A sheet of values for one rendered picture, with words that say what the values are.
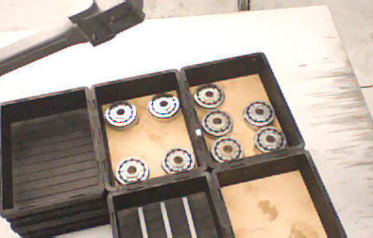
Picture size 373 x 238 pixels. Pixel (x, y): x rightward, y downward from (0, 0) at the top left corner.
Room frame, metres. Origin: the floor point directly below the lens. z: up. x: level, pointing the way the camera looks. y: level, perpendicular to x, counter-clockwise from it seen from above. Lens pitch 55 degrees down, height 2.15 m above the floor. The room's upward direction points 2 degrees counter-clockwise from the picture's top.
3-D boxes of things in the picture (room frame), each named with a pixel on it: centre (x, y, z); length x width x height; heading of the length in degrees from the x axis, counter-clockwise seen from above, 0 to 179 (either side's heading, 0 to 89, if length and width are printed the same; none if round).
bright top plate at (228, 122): (0.87, -0.10, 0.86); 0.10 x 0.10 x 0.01
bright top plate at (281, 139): (0.80, -0.26, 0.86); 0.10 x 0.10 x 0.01
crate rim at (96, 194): (0.77, 0.42, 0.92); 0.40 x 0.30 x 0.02; 12
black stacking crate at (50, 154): (0.77, 0.42, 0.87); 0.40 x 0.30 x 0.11; 12
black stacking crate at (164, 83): (0.83, 0.13, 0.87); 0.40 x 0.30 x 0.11; 12
